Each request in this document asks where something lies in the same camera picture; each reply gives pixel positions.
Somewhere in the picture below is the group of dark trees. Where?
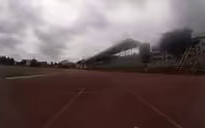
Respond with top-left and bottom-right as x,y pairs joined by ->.
157,28 -> 194,58

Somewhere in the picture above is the grandstand with slanted roof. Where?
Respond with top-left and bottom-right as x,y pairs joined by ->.
77,37 -> 152,70

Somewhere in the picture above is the white building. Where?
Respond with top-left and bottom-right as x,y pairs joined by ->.
174,31 -> 205,74

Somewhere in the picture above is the grass infield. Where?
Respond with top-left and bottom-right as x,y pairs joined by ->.
0,64 -> 63,80

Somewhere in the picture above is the row of distant trees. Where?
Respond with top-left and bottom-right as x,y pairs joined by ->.
0,53 -> 17,66

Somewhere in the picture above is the white kerb line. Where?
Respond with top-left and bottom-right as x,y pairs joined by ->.
4,73 -> 51,81

